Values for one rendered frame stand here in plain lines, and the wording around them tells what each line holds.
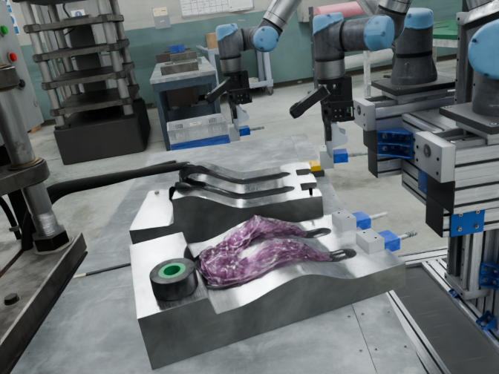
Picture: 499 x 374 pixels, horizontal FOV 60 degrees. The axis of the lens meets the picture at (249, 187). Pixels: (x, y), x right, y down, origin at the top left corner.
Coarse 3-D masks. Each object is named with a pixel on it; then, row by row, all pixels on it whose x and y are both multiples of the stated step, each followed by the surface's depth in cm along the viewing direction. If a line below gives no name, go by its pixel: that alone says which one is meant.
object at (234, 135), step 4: (232, 124) 159; (228, 128) 159; (232, 128) 156; (240, 128) 157; (244, 128) 157; (248, 128) 157; (252, 128) 159; (256, 128) 159; (260, 128) 159; (232, 132) 156; (236, 132) 157; (240, 132) 157; (244, 132) 157; (248, 132) 158; (232, 136) 157; (236, 136) 157; (240, 136) 158; (232, 140) 157; (236, 140) 158
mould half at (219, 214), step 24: (216, 168) 128; (264, 168) 132; (288, 168) 128; (168, 192) 131; (192, 192) 109; (240, 192) 117; (288, 192) 112; (144, 216) 117; (168, 216) 115; (192, 216) 109; (216, 216) 109; (240, 216) 109; (264, 216) 109; (288, 216) 110; (312, 216) 110; (144, 240) 112; (192, 240) 112
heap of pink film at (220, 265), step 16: (256, 224) 91; (272, 224) 92; (288, 224) 93; (224, 240) 90; (240, 240) 90; (272, 240) 84; (288, 240) 83; (208, 256) 86; (224, 256) 85; (256, 256) 83; (272, 256) 80; (288, 256) 80; (304, 256) 82; (320, 256) 84; (208, 272) 83; (224, 272) 81; (240, 272) 81; (256, 272) 79
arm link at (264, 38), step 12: (276, 0) 132; (288, 0) 130; (300, 0) 132; (276, 12) 131; (288, 12) 132; (264, 24) 133; (276, 24) 132; (252, 36) 136; (264, 36) 131; (276, 36) 132; (264, 48) 132
